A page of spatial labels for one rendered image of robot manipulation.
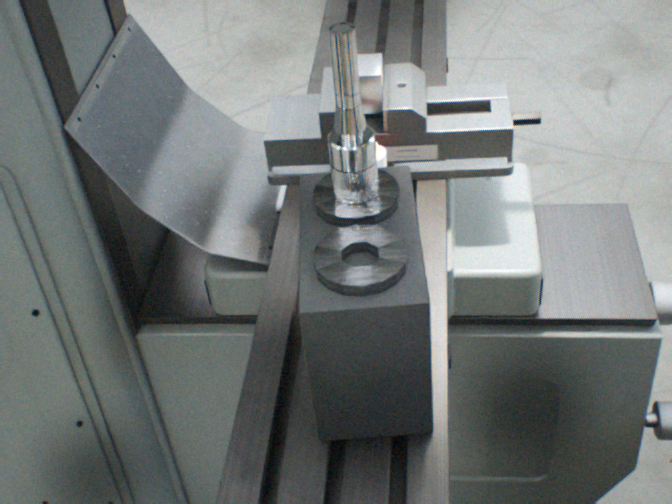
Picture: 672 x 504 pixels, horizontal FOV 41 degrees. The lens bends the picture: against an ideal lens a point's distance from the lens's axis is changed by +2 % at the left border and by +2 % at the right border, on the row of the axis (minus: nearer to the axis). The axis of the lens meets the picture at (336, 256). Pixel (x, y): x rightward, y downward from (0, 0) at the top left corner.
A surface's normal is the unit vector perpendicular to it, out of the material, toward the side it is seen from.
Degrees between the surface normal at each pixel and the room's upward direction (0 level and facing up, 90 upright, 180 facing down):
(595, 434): 90
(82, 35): 90
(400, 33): 0
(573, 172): 0
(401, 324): 90
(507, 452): 90
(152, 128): 63
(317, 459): 0
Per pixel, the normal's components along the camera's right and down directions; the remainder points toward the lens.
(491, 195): -0.08, -0.76
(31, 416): -0.09, 0.63
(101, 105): 0.84, -0.35
